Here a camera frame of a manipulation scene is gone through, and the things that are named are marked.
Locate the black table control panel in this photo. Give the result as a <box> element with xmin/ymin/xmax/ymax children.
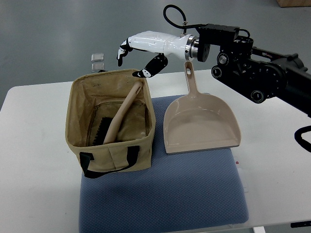
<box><xmin>290</xmin><ymin>220</ymin><xmax>311</xmax><ymax>228</ymax></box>

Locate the lower metal floor plate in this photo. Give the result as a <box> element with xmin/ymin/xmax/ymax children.
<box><xmin>91</xmin><ymin>62</ymin><xmax>104</xmax><ymax>72</ymax></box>

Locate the pink hand broom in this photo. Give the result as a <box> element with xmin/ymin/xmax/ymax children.
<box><xmin>92</xmin><ymin>81</ymin><xmax>143</xmax><ymax>146</ymax></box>

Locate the upper metal floor plate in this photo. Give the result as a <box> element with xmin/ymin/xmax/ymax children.
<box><xmin>91</xmin><ymin>53</ymin><xmax>104</xmax><ymax>62</ymax></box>

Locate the blue cushion mat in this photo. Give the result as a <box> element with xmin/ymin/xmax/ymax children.
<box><xmin>79</xmin><ymin>96</ymin><xmax>249</xmax><ymax>233</ymax></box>

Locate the pink plastic dustpan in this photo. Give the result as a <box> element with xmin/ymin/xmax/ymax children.
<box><xmin>163</xmin><ymin>62</ymin><xmax>242</xmax><ymax>154</ymax></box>

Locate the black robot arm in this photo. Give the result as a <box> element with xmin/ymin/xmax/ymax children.
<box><xmin>163</xmin><ymin>13</ymin><xmax>311</xmax><ymax>116</ymax></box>

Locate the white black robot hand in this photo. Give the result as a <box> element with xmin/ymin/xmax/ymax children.
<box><xmin>117</xmin><ymin>31</ymin><xmax>199</xmax><ymax>78</ymax></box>

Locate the yellow fabric bag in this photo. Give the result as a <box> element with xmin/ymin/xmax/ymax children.
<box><xmin>65</xmin><ymin>69</ymin><xmax>156</xmax><ymax>179</ymax></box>

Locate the metal floor plate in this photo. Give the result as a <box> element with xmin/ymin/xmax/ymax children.
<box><xmin>91</xmin><ymin>53</ymin><xmax>104</xmax><ymax>62</ymax></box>
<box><xmin>91</xmin><ymin>62</ymin><xmax>104</xmax><ymax>72</ymax></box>

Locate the brown cardboard box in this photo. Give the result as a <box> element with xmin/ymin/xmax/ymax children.
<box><xmin>276</xmin><ymin>0</ymin><xmax>311</xmax><ymax>7</ymax></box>

